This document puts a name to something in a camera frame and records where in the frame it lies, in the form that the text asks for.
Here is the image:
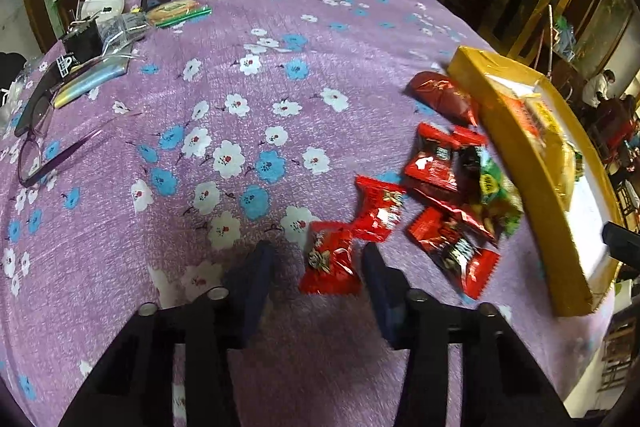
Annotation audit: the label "yellow cardboard box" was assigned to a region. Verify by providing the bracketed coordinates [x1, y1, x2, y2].
[446, 47, 626, 318]

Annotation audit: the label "clear plastic bag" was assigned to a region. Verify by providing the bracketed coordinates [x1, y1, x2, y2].
[0, 77, 23, 128]
[97, 13, 151, 50]

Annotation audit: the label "wooden chair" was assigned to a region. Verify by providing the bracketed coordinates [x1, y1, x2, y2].
[600, 307, 640, 403]

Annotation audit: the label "dark red snack pouch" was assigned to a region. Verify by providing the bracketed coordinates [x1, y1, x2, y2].
[404, 71, 480, 126]

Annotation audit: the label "green snack packet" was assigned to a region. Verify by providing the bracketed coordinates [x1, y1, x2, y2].
[472, 157, 524, 238]

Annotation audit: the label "dark red candy packet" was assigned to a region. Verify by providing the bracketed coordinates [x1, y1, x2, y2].
[415, 146, 501, 244]

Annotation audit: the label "black smartphone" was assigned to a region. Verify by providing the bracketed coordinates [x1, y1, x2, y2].
[14, 67, 63, 138]

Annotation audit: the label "iridescent pouch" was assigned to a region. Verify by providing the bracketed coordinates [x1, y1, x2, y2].
[54, 54, 131, 109]

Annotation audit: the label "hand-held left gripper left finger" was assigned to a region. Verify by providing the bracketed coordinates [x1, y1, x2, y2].
[59, 241, 276, 427]

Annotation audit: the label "purple eyeglasses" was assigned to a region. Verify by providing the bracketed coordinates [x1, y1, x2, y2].
[17, 99, 143, 188]

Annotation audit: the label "red black candy packet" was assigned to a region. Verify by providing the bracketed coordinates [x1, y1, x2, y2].
[406, 207, 502, 300]

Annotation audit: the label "small black box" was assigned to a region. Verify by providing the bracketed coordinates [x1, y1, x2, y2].
[60, 18, 101, 62]

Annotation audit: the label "green stick packet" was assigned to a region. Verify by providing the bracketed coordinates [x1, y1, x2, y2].
[152, 6, 213, 29]

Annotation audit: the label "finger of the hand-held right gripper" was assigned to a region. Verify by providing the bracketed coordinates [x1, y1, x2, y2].
[601, 222, 640, 267]

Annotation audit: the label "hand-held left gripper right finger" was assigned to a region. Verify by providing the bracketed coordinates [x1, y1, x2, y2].
[361, 243, 576, 427]

